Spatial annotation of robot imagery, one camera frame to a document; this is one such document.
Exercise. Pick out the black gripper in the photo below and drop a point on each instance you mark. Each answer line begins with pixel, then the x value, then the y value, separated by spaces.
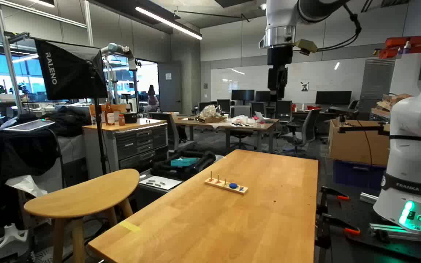
pixel 278 57

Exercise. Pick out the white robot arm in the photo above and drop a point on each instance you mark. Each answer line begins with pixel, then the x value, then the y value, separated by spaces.
pixel 399 199

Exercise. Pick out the wooden peg platform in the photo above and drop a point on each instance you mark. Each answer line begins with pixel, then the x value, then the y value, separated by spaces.
pixel 221 183

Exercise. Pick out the long wooden work table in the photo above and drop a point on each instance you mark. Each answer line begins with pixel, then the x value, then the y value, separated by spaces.
pixel 227 126

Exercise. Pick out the black office chair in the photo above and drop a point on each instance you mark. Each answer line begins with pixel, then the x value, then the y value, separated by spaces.
pixel 301 133

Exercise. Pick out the cardboard box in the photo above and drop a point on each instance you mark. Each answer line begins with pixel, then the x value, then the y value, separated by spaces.
pixel 356 141

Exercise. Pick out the black bag on floor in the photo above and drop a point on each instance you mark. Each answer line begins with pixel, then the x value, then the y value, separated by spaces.
pixel 183 164

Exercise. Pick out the blue storage bin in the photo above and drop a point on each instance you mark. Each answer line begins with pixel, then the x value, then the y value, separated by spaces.
pixel 358 174

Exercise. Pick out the grey drawer cabinet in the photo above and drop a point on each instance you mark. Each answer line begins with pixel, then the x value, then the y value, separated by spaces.
pixel 133 145

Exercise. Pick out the black softbox light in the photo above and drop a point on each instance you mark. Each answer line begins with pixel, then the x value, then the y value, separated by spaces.
pixel 70 71

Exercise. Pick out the yellow tape strip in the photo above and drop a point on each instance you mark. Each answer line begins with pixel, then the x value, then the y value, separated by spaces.
pixel 130 227

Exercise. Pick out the round wooden side table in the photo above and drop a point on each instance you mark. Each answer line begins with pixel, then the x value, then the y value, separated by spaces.
pixel 70 205

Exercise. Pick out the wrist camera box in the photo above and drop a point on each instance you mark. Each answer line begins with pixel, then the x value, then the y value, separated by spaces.
pixel 306 47

